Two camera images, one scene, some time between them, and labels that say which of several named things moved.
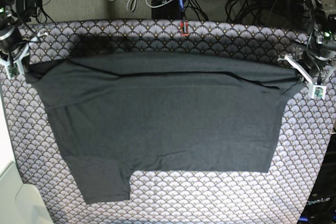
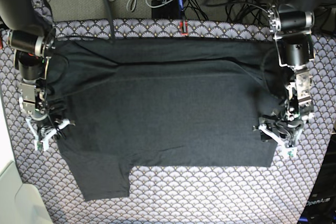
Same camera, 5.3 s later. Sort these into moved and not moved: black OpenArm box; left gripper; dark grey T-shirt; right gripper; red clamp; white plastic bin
Moved: left gripper; dark grey T-shirt; right gripper
Not moved: white plastic bin; red clamp; black OpenArm box
